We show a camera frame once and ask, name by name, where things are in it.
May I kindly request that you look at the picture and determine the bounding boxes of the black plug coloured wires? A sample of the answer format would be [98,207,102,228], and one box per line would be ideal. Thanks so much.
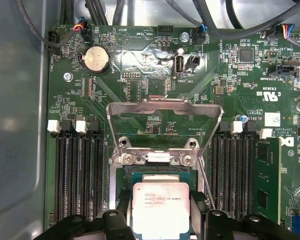
[71,16,92,43]

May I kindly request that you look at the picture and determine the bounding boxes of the green motherboard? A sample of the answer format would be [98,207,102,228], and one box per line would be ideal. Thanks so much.
[43,23,300,240]

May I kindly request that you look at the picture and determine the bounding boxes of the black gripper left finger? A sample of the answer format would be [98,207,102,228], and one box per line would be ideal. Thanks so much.
[33,189,138,240]

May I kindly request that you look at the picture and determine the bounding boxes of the internal USB port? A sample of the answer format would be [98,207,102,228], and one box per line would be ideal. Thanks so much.
[173,54,186,76]

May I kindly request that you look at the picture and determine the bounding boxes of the silver CPU chip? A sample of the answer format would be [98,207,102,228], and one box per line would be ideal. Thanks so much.
[130,172,191,240]

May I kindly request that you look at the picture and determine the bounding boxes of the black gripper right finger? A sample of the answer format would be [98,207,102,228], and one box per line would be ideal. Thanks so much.
[189,190,300,240]

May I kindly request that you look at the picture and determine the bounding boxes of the thin black curved cable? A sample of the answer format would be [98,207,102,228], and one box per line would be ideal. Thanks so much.
[16,0,76,51]

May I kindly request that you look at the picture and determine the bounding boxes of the green RAM stick black chips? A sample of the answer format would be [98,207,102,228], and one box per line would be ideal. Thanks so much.
[253,128,283,226]

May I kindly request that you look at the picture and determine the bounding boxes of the thick black cable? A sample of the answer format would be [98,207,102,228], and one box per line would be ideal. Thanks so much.
[192,0,300,40]

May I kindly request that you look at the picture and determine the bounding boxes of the black grey PC case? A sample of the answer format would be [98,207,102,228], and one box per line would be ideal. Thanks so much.
[0,0,300,240]

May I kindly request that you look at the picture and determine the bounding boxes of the metal locking lever wire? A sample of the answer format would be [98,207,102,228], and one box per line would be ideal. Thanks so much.
[198,156,216,210]

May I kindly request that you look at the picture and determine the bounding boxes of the metal socket cover frame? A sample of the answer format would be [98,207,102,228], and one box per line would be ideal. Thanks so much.
[106,98,225,166]

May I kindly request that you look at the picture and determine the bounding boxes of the round coin cell battery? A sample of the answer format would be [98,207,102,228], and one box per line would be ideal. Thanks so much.
[82,44,112,75]

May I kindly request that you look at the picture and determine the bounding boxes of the black RAM slot white clips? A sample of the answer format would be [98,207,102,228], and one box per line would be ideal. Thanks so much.
[221,121,244,216]
[74,120,91,222]
[46,119,66,222]

